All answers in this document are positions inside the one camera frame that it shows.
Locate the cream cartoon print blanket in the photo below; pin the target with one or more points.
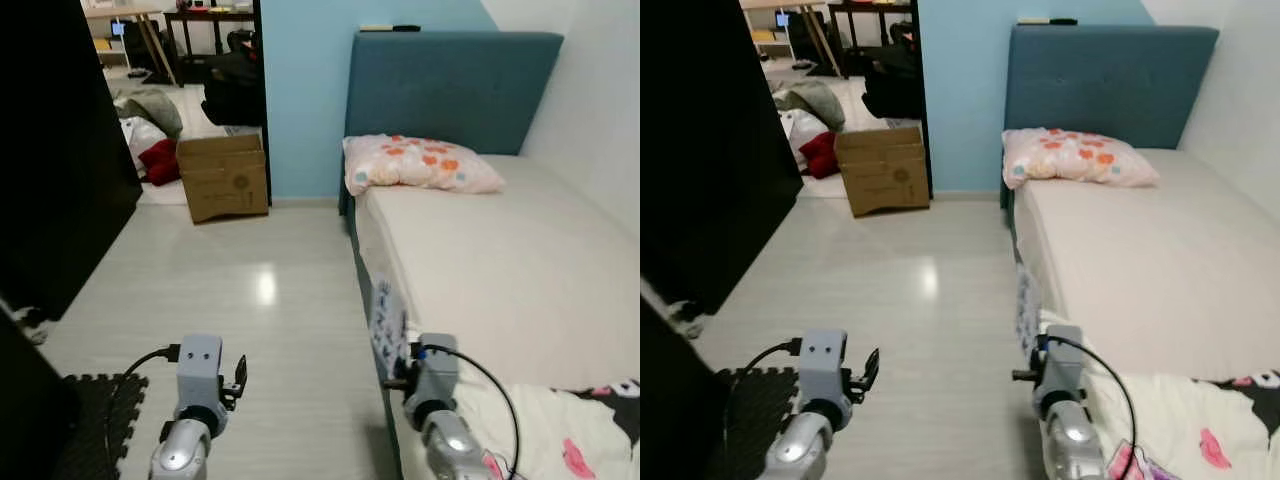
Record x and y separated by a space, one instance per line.
560 430
1200 430

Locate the pink patterned pillow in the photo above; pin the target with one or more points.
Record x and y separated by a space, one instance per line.
1080 158
420 165

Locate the black foam puzzle mat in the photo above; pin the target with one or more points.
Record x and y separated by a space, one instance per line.
760 425
105 430

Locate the beige sheeted mattress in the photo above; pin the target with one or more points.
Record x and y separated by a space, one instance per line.
500 270
1150 260

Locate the red cloth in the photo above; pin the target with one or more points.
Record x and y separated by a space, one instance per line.
822 155
162 162

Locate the crumpled white plastic bag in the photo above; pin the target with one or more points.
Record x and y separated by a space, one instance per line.
800 128
138 135

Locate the black wardrobe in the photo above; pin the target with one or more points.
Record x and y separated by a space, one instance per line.
60 150
710 150

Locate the olive grey jacket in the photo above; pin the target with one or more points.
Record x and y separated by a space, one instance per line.
815 100
155 108

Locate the blue upholstered headboard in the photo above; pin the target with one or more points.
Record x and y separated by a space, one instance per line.
1110 85
450 90

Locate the black fabric suitcase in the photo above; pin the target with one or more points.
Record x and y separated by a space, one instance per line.
235 90
895 85

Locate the black office chair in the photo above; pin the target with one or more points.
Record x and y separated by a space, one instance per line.
145 45

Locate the dark wooden table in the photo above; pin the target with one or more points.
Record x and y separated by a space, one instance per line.
870 8
205 16

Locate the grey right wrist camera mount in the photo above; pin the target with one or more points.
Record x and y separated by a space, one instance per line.
1062 360
438 368

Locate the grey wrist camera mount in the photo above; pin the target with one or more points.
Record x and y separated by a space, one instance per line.
438 368
822 360
1062 360
198 368

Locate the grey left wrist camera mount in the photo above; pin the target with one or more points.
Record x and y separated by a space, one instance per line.
198 368
822 360

